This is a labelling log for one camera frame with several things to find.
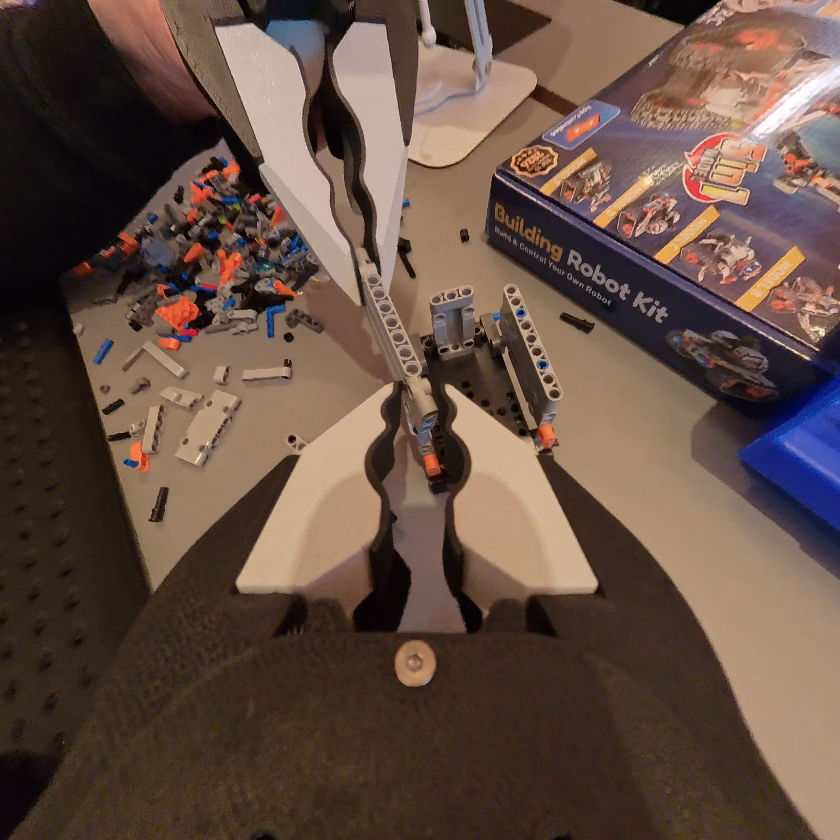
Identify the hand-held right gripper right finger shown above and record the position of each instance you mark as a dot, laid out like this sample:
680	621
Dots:
512	512

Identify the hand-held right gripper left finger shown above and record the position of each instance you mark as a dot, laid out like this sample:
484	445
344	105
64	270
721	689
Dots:
315	512

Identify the pile of small building parts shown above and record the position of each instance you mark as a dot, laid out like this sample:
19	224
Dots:
216	262

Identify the black connector pin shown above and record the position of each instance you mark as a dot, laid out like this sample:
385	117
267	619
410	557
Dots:
405	257
577	322

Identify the grey perforated beam assembly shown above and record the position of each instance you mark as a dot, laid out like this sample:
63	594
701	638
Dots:
392	321

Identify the person's left forearm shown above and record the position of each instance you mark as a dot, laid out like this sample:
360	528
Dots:
65	131

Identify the black table hatch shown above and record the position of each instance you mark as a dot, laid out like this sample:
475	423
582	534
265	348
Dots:
505	19

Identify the black dotted cloth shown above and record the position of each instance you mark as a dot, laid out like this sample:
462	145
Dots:
59	525

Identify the person's left hand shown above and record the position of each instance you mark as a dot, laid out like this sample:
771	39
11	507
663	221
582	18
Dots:
151	59

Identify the grey black robot model base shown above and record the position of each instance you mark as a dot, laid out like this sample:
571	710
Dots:
525	354

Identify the robot kit box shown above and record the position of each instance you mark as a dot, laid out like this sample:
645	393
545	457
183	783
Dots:
689	197

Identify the plain blue bin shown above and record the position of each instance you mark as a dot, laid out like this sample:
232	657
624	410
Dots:
800	459

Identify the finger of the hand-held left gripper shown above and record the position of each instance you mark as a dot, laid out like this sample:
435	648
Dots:
380	131
282	131

